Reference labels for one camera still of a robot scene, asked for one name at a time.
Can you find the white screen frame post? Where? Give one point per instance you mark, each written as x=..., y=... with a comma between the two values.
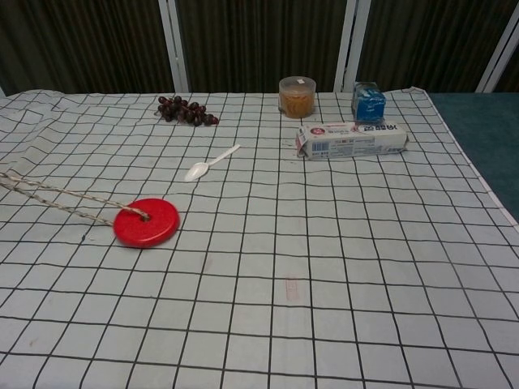
x=173, y=44
x=498, y=56
x=348, y=44

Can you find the white black grid tablecloth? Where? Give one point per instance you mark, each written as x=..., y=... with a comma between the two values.
x=259, y=267

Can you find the white plastic spoon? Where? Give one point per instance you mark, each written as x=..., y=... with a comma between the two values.
x=202, y=168

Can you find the clear round food container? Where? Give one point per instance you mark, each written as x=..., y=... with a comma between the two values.
x=297, y=99

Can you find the blue snack packet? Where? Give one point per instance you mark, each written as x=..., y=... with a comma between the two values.
x=368, y=103

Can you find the dark red grape bunch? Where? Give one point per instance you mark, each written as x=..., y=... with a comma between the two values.
x=186, y=110

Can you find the red disc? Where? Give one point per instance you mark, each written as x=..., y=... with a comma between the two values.
x=146, y=222

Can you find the white printed carton box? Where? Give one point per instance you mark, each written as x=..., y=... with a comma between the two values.
x=350, y=139

